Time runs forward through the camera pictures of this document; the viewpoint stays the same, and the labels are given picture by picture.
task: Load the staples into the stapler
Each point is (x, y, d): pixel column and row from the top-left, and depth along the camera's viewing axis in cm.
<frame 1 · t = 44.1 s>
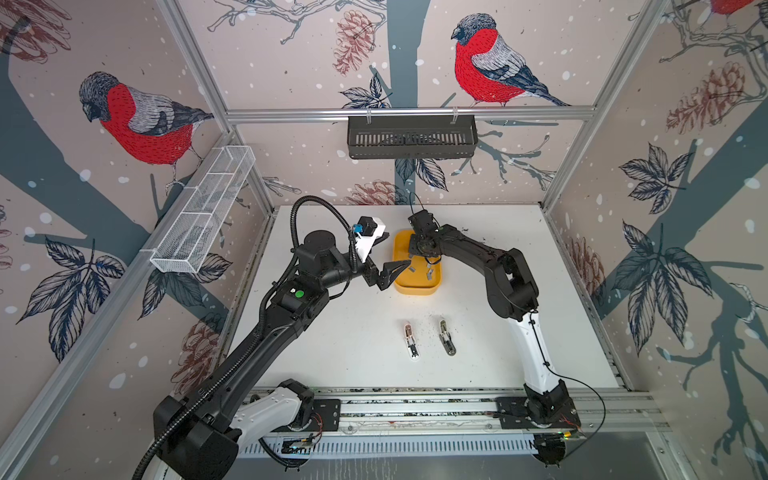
left hand: (396, 248, 65), fingers open
right hand: (415, 249, 106), fingers closed
yellow plastic tray: (420, 277, 102), on the table
grey staple strip: (429, 275, 102), on the table

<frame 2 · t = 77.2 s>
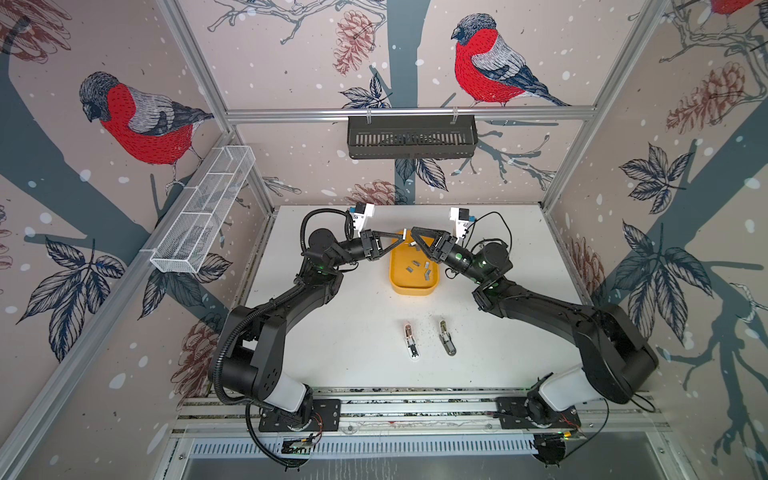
left hand: (401, 244, 69), fingers closed
right hand: (409, 239, 70), fingers open
the named things where they were.

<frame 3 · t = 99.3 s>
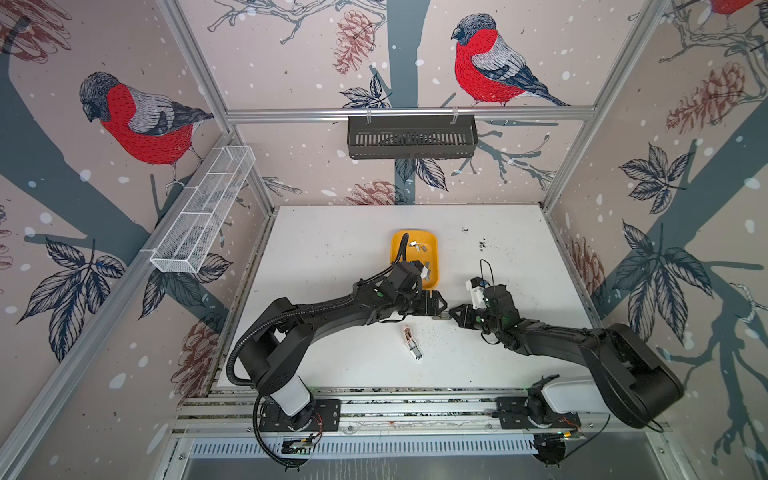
left hand: (439, 308, 81), fingers open
right hand: (449, 314, 89), fingers closed
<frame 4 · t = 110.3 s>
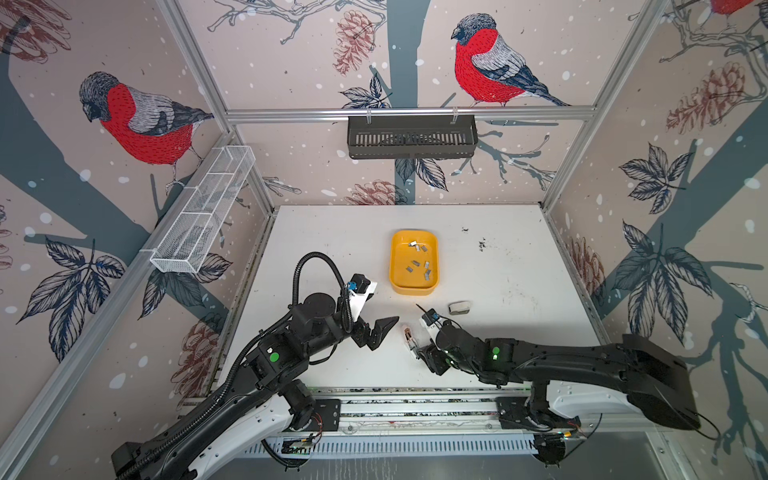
left hand: (383, 308, 65), fingers open
right hand: (420, 352, 79), fingers open
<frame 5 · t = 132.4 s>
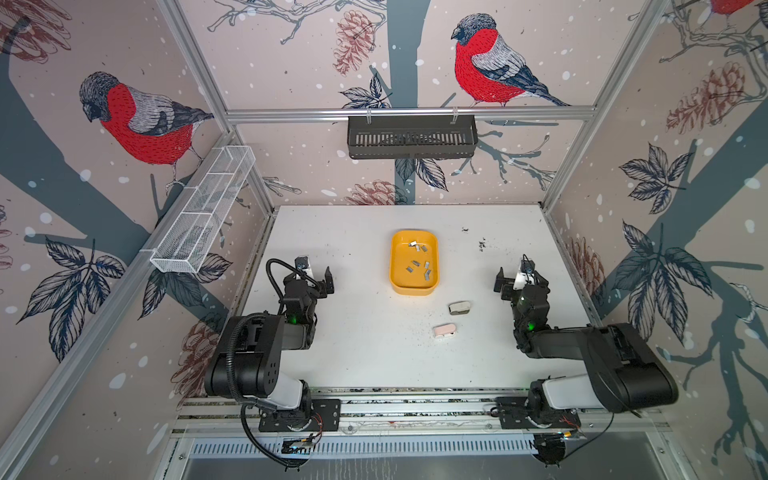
left hand: (311, 268, 90), fingers open
right hand: (519, 273, 89), fingers open
